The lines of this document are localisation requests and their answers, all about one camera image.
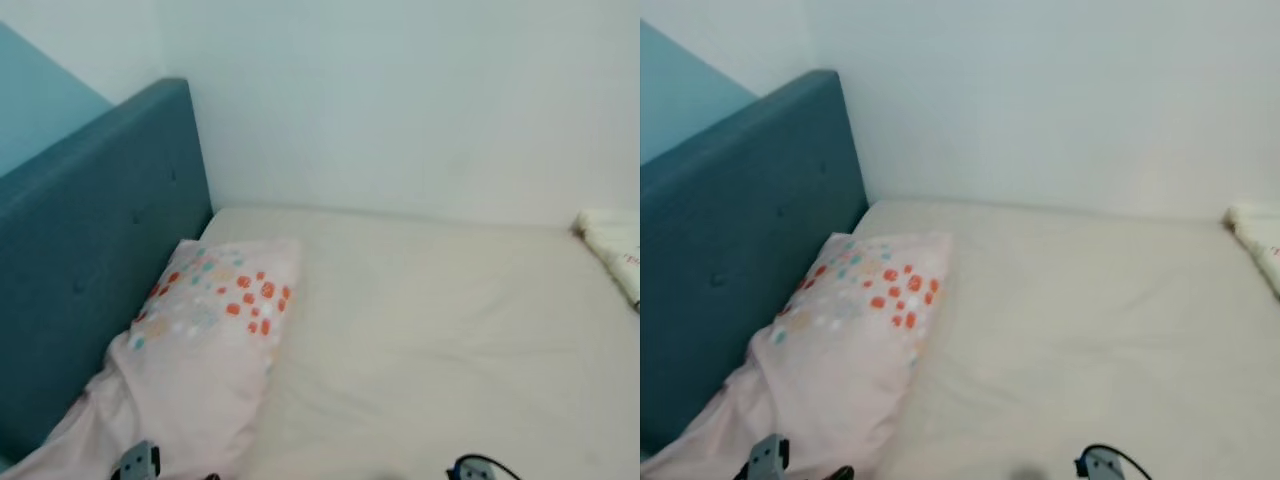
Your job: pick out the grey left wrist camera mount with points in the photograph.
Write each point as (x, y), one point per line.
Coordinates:
(768, 458)
(138, 462)

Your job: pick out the cream cartoon print blanket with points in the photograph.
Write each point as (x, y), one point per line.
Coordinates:
(615, 250)
(1260, 240)

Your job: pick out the cream bed mattress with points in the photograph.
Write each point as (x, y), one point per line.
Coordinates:
(1080, 330)
(430, 330)

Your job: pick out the pink dotted pillow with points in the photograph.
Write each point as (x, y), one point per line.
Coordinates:
(840, 380)
(190, 380)

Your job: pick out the teal upholstered headboard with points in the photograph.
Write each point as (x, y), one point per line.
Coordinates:
(90, 230)
(730, 220)

